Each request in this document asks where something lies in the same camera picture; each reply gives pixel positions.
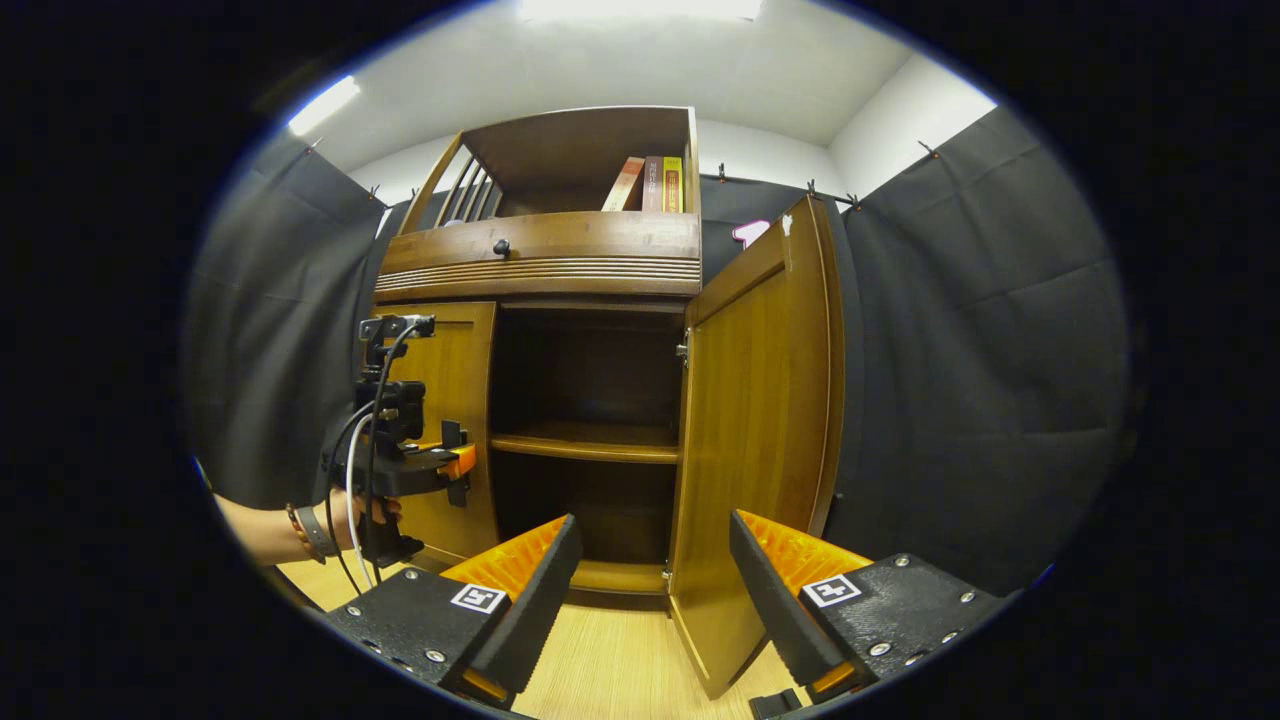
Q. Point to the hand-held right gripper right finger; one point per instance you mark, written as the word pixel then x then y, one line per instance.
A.
pixel 775 610

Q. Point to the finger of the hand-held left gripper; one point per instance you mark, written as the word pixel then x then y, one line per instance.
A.
pixel 462 460

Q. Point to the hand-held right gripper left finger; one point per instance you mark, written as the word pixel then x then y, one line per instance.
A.
pixel 530 620

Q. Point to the wooden cabinet door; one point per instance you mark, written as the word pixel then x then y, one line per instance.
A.
pixel 750 430
pixel 455 360

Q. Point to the wooden double-door shoe cabinet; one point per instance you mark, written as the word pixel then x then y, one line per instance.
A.
pixel 580 150

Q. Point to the wooden inner cabinet shelf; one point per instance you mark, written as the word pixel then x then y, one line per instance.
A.
pixel 590 445

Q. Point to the wooden cabinet drawer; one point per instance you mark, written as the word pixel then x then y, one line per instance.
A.
pixel 600 240

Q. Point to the black wrist watch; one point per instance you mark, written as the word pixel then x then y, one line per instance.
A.
pixel 318 532

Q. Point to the black backdrop cloth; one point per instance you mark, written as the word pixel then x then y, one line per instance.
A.
pixel 950 350

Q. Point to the ceiling light panel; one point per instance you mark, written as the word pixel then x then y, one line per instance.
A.
pixel 640 8
pixel 325 105

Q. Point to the maroon book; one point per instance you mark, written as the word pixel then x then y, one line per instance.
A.
pixel 653 185

